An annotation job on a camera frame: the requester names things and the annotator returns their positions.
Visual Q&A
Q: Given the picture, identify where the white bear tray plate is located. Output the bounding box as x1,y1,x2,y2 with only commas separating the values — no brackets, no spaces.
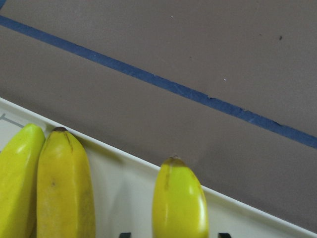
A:
0,97,317,238

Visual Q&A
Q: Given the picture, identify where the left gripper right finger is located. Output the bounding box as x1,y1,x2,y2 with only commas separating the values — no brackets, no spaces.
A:
217,233,231,238

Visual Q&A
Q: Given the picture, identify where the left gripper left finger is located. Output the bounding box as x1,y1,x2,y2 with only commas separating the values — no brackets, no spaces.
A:
119,233,131,238

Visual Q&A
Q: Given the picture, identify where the yellow banana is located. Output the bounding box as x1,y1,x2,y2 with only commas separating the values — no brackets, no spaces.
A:
37,127,96,238
0,123,45,238
152,157,209,238

